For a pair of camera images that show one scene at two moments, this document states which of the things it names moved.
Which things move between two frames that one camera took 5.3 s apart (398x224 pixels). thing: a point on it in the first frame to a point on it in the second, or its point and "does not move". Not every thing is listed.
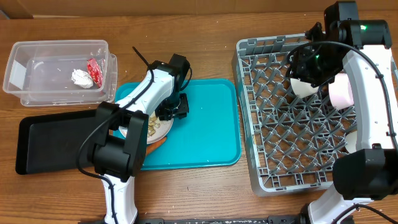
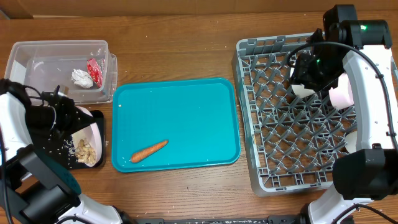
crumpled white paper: x=82 y=78 does not move
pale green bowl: x=303 y=89 does not move
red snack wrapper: x=96 y=67 does not move
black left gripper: x=180 y=112 to x=74 y=118
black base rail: x=272 y=219 does not move
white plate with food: x=157 y=129 to x=87 y=142
